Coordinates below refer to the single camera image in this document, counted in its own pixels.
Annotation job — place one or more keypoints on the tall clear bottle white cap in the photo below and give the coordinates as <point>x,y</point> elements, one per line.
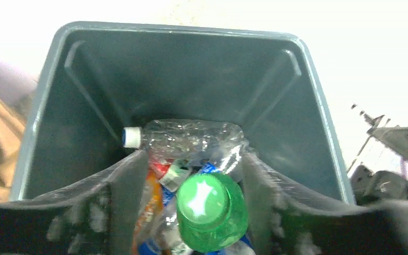
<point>192,140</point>

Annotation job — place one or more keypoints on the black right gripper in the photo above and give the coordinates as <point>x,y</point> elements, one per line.
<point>369,187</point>

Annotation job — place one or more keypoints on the large orange bottle front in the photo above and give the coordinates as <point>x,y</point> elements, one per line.
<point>151,204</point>

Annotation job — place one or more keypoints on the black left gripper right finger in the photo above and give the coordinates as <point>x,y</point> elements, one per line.
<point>286,217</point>

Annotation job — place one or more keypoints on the dark green plastic bin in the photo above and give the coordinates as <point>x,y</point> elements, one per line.
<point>100,77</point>

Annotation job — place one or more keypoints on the green plastic bottle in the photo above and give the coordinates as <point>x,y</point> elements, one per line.
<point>212,213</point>

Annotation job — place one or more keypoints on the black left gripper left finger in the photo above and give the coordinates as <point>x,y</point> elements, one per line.
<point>95,215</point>

